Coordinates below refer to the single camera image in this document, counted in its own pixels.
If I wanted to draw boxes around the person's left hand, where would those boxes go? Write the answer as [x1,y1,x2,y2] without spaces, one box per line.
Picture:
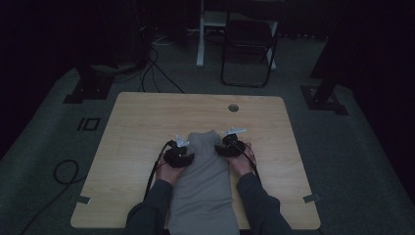
[155,159,188,187]

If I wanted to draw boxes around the white desk frame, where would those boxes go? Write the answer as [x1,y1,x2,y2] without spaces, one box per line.
[196,0,279,71]

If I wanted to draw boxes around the black floor cables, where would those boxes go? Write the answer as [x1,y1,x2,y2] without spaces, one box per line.
[139,47,186,95]

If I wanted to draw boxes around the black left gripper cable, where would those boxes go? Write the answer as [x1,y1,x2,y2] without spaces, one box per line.
[143,139,174,202]

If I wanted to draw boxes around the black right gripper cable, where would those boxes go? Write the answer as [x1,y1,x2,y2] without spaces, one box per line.
[236,142,262,184]

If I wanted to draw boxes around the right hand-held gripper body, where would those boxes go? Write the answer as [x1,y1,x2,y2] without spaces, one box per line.
[218,126,248,159]

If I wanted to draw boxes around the person's right hand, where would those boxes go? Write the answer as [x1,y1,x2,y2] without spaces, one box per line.
[227,141,256,178]

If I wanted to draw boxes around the grey pants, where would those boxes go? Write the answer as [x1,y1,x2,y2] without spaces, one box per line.
[167,129,241,235]

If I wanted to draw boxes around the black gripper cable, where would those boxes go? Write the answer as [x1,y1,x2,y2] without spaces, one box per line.
[236,142,262,184]
[143,139,174,202]

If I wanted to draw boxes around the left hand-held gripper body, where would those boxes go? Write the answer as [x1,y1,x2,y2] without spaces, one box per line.
[162,134,194,169]

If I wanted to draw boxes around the black stand base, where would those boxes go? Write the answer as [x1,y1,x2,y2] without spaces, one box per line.
[300,32,349,117]
[63,64,115,105]

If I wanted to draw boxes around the black folding chair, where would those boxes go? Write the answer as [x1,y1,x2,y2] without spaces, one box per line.
[220,17,280,89]

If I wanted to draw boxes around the black looped floor cable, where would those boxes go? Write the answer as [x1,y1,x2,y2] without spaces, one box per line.
[19,159,88,235]

